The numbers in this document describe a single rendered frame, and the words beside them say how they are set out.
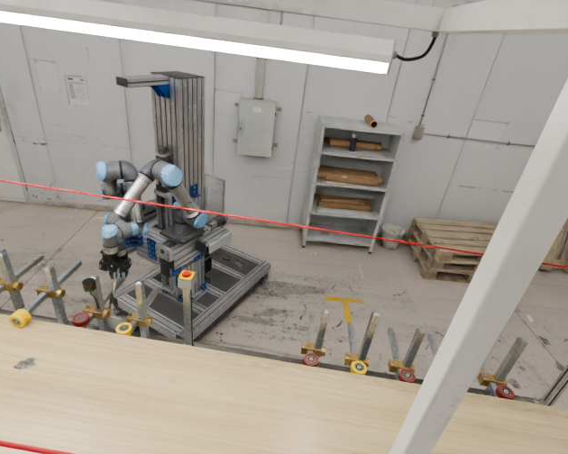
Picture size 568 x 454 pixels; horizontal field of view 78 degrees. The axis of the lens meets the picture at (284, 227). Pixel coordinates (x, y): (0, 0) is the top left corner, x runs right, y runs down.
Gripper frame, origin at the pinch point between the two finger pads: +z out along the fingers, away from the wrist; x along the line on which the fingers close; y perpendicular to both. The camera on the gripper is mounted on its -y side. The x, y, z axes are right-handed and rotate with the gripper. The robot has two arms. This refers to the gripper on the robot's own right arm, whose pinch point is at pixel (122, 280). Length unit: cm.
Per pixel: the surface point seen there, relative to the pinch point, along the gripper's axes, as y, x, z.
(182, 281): -35, -54, -37
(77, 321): -45.1, -0.3, -8.0
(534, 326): 122, -365, 83
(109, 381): -75, -34, -7
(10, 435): -104, -11, -7
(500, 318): -131, -138, -122
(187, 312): -33, -56, -15
